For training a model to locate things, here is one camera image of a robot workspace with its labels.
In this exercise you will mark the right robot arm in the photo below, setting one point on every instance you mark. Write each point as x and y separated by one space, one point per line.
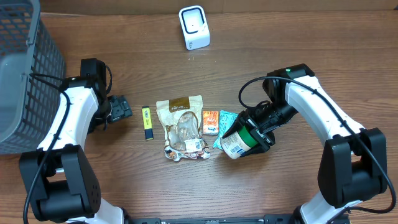
353 168

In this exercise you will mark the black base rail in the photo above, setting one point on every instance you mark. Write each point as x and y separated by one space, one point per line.
211 221

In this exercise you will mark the green lid jar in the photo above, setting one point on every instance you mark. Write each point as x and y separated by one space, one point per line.
238 143

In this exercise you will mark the white barcode scanner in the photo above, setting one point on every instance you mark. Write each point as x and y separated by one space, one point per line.
194 26

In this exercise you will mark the grey plastic mesh basket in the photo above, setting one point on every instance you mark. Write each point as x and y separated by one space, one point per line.
28 106

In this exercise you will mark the teal wet wipes packet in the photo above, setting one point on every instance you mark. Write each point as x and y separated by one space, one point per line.
226 120

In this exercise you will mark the brown white snack pouch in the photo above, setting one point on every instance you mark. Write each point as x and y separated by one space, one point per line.
181 120

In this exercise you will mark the orange tissue packet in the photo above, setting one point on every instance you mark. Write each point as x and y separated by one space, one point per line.
210 122

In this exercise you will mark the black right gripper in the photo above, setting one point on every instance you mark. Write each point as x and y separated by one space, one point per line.
250 118

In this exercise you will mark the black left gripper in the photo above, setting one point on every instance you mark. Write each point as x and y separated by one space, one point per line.
121 108

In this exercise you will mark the yellow glue stick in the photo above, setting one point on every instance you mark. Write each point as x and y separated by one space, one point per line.
147 123

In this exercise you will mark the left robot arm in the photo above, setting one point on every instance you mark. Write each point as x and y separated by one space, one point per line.
60 183

